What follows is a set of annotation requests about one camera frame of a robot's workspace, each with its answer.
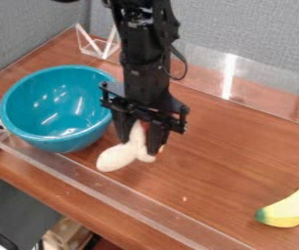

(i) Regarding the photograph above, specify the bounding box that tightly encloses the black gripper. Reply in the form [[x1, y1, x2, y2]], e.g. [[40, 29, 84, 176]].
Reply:
[[100, 60, 189, 155]]

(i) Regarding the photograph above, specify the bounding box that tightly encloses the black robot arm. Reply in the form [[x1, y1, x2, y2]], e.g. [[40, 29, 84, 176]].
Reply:
[[100, 0, 190, 155]]

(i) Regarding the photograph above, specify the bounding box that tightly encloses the blue ceramic bowl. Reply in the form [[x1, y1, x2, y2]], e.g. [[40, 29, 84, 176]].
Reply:
[[0, 64, 114, 153]]

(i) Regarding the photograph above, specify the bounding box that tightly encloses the clear acrylic front barrier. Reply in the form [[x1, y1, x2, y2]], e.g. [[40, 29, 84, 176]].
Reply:
[[0, 129, 253, 250]]

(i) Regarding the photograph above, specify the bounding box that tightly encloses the clear acrylic barrier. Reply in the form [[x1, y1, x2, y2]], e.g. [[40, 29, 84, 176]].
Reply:
[[0, 129, 253, 250], [74, 22, 299, 130]]

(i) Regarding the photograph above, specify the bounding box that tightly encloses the clear acrylic back barrier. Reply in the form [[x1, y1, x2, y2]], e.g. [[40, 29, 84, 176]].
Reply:
[[74, 22, 299, 130]]

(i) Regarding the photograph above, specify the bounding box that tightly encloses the wooden object below table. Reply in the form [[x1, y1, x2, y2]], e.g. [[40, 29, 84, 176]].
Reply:
[[42, 218, 92, 250]]

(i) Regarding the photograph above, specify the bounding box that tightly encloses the yellow toy banana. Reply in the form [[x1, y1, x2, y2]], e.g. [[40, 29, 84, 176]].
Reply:
[[256, 189, 299, 228]]

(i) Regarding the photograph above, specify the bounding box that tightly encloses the clear acrylic corner bracket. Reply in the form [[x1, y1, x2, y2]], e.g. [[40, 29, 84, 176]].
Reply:
[[76, 23, 121, 60]]

